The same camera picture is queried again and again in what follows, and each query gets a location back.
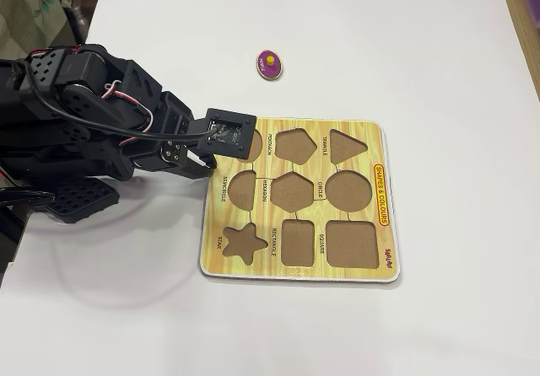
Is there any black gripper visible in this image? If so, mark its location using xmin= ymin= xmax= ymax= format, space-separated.
xmin=131 ymin=91 xmax=219 ymax=180

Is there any purple oval piece yellow pin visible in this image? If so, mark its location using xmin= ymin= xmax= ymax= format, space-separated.
xmin=255 ymin=49 xmax=284 ymax=81

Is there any wooden shape puzzle board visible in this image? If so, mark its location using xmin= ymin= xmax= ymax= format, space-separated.
xmin=197 ymin=116 xmax=402 ymax=285

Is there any black grid table clamp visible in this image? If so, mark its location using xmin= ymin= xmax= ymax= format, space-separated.
xmin=44 ymin=176 xmax=122 ymax=225

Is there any black clamp lever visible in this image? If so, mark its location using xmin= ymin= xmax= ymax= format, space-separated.
xmin=0 ymin=185 xmax=56 ymax=211

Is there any grey metal pole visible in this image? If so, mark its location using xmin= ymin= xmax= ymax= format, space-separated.
xmin=67 ymin=0 xmax=92 ymax=43

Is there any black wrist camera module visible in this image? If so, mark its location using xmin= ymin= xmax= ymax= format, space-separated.
xmin=187 ymin=106 xmax=258 ymax=160

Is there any red white servo wire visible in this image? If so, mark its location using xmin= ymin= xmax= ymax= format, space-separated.
xmin=102 ymin=79 xmax=155 ymax=136

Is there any black camera cable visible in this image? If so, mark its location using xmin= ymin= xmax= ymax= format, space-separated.
xmin=31 ymin=83 xmax=219 ymax=145

